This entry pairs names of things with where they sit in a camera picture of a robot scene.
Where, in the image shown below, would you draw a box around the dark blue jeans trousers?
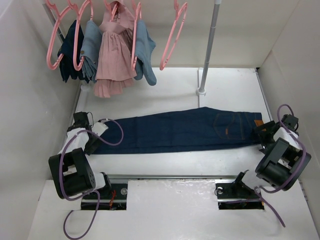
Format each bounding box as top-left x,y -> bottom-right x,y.
94,107 -> 263,155

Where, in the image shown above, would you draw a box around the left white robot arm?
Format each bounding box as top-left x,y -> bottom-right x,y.
48,111 -> 112,199

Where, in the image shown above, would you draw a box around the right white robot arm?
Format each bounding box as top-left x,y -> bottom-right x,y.
231,113 -> 312,199

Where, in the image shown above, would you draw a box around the pink hanger with light jeans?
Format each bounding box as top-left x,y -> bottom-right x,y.
131,0 -> 142,70

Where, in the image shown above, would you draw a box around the pink hanger with dress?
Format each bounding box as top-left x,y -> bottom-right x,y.
102,0 -> 125,24

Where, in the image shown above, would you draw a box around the pink hanger far left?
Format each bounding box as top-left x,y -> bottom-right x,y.
45,0 -> 72,70

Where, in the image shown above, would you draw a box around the empty pink hanger right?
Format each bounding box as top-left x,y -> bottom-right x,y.
159,0 -> 189,71

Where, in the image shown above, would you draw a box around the pink hanging dress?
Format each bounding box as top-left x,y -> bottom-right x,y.
93,3 -> 137,98

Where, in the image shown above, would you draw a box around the right white rack foot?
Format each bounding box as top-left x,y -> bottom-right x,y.
195,67 -> 207,108

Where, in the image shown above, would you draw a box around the dark blue hanging garment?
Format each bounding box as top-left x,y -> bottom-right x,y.
57,20 -> 88,83

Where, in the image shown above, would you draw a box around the light blue hanging jeans left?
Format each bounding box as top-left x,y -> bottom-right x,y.
80,20 -> 103,83

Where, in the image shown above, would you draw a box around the light blue hanging jeans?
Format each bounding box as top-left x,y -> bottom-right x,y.
134,20 -> 157,86
80,20 -> 103,83

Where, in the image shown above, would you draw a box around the light blue hanging jeans right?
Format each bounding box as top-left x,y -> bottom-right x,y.
134,20 -> 157,86

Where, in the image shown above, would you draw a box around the right grey rack pole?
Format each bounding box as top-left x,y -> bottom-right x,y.
197,0 -> 222,95

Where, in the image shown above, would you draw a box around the grey rack pole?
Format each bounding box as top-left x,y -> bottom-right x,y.
42,0 -> 65,43
197,0 -> 222,95

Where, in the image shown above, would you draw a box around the left grey rack pole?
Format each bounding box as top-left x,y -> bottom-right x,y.
42,0 -> 65,43

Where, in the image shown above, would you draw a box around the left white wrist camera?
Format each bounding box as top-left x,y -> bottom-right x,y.
91,121 -> 109,136

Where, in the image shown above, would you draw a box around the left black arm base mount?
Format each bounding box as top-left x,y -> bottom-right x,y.
80,182 -> 128,211

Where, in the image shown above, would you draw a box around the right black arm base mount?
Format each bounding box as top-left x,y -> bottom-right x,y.
214,182 -> 265,210

